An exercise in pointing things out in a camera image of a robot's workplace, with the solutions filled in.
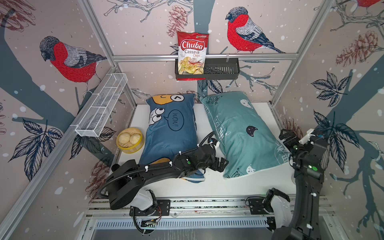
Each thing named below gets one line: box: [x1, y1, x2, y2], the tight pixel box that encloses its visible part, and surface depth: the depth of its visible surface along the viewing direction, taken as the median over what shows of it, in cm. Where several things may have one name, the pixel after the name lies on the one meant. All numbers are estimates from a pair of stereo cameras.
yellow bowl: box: [116, 127, 145, 154], surface depth 96 cm
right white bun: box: [129, 133, 141, 145], surface depth 96 cm
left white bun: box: [118, 132, 131, 144], surface depth 96 cm
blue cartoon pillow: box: [139, 93, 205, 183], surface depth 90 cm
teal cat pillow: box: [199, 91, 292, 179], surface depth 87 cm
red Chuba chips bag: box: [176, 31, 210, 81], surface depth 86 cm
